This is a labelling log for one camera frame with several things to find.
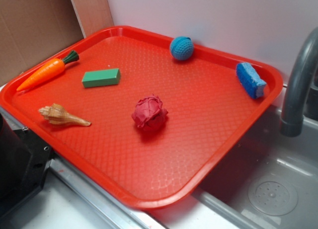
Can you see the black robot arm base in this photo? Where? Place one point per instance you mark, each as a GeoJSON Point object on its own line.
{"type": "Point", "coordinates": [24, 161]}

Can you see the blue dimpled ball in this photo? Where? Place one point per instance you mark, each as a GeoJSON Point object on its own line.
{"type": "Point", "coordinates": [181, 48]}

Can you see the red toy cabbage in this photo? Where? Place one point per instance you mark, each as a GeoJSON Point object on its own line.
{"type": "Point", "coordinates": [149, 114]}

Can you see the red plastic tray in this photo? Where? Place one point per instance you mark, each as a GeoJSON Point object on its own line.
{"type": "Point", "coordinates": [208, 112]}

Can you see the green rectangular block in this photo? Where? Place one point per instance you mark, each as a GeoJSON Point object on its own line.
{"type": "Point", "coordinates": [101, 78]}

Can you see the blue sponge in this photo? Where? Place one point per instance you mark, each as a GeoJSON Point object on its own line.
{"type": "Point", "coordinates": [250, 80]}

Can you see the tan conch seashell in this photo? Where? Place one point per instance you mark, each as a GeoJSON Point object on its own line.
{"type": "Point", "coordinates": [59, 116]}

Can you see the orange toy carrot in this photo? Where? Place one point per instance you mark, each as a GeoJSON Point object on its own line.
{"type": "Point", "coordinates": [48, 71]}

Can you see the grey toy sink basin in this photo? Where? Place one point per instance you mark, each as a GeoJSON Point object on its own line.
{"type": "Point", "coordinates": [267, 180]}

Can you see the grey toy faucet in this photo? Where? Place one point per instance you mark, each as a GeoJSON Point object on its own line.
{"type": "Point", "coordinates": [301, 97]}

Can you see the brown cardboard panel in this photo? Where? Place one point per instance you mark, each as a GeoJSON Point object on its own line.
{"type": "Point", "coordinates": [33, 30]}

